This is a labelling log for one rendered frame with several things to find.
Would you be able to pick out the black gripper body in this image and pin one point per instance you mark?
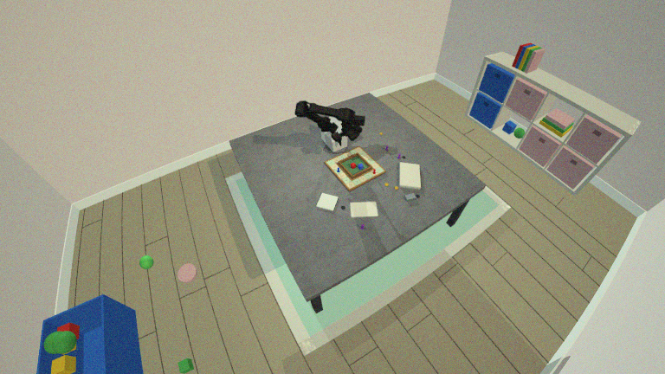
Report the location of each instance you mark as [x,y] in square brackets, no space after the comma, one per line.
[338,136]

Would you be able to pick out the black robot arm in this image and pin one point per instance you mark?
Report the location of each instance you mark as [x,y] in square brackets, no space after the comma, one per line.
[346,115]

